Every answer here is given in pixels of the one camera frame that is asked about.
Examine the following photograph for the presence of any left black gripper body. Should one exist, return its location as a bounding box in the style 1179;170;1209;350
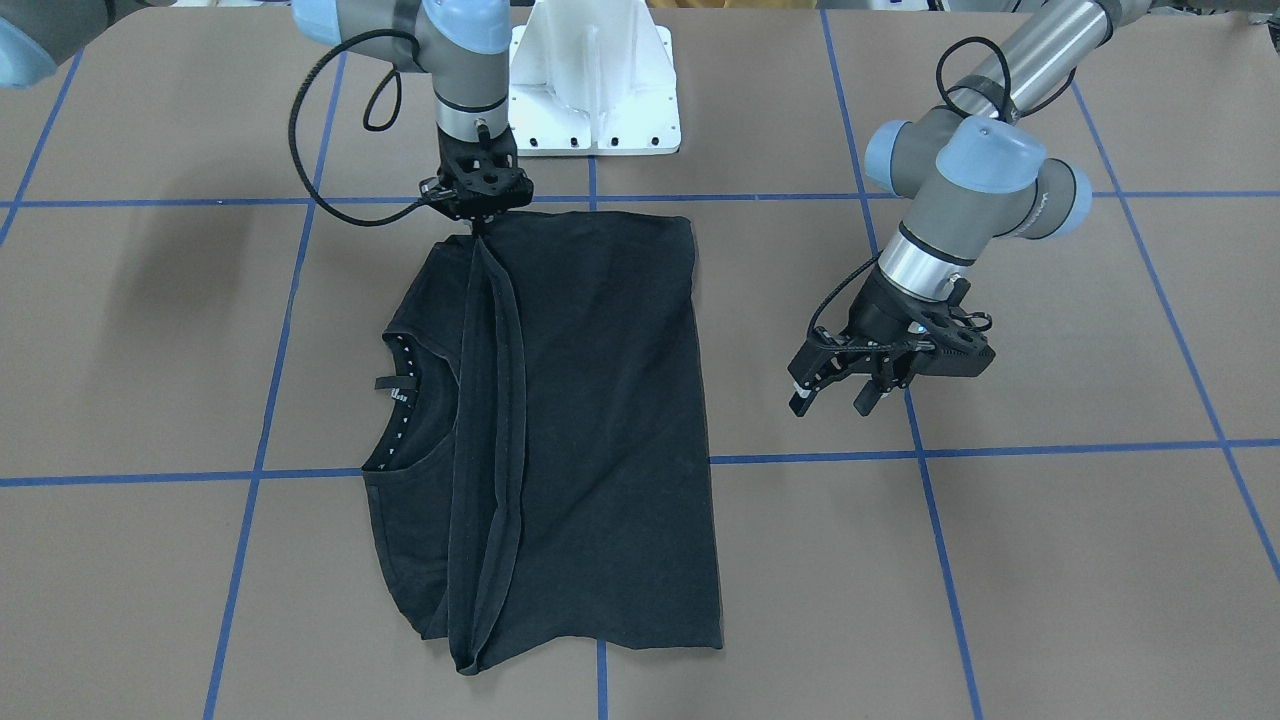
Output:
788;270;996;386

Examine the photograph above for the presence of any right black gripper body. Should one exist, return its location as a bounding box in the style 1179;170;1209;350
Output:
420;128;532;220

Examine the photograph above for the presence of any black printed t-shirt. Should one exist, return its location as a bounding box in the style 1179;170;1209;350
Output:
362;211;724;676

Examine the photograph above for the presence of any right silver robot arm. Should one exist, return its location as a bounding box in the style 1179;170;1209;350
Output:
1;1;534;232

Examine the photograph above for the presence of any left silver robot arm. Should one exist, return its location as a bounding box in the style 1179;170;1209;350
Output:
788;1;1151;416

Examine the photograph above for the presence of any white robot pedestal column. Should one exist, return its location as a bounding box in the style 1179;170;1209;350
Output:
509;1;682;158

